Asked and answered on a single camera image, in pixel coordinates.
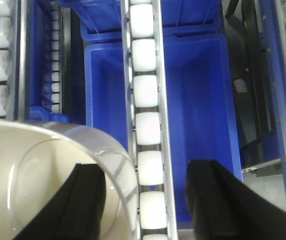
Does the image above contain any white roller track middle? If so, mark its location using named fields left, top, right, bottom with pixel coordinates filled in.
left=121, top=0, right=178, bottom=240

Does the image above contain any blue crate lower level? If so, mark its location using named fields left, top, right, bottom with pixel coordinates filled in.
left=84, top=33, right=242, bottom=222

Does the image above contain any blue crate lower left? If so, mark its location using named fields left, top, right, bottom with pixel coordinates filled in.
left=28, top=0, right=70, bottom=123

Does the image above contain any white plastic bin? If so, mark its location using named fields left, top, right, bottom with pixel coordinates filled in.
left=0, top=120, right=138, bottom=240

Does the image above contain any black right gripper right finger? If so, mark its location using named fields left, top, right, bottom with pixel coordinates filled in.
left=186, top=159, right=286, bottom=240

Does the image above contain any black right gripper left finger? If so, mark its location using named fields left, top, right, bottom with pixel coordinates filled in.
left=15, top=164, right=106, bottom=240

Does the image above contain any white roller track left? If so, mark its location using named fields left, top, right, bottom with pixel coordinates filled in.
left=0, top=0, right=20, bottom=121

